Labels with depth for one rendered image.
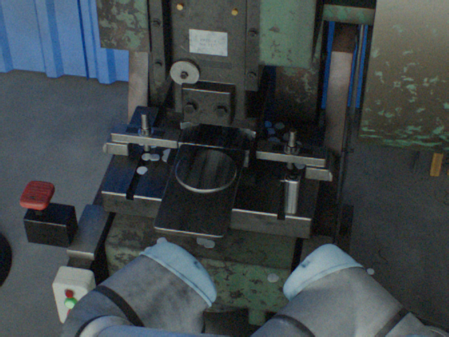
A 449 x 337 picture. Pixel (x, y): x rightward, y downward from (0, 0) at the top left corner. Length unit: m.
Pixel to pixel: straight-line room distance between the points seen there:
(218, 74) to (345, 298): 0.87
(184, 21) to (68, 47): 1.71
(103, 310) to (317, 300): 0.37
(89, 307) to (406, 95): 0.52
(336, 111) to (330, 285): 1.22
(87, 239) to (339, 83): 0.68
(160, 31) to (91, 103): 1.67
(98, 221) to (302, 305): 1.07
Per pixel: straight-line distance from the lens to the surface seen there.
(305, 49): 1.51
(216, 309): 2.01
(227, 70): 1.62
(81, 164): 2.95
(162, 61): 1.60
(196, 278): 1.16
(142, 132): 1.87
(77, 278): 1.76
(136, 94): 2.10
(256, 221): 1.78
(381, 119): 1.28
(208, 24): 1.57
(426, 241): 2.73
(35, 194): 1.76
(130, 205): 1.83
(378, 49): 1.17
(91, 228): 1.84
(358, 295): 0.84
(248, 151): 1.78
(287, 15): 1.48
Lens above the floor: 1.96
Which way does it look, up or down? 42 degrees down
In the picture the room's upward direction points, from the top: straight up
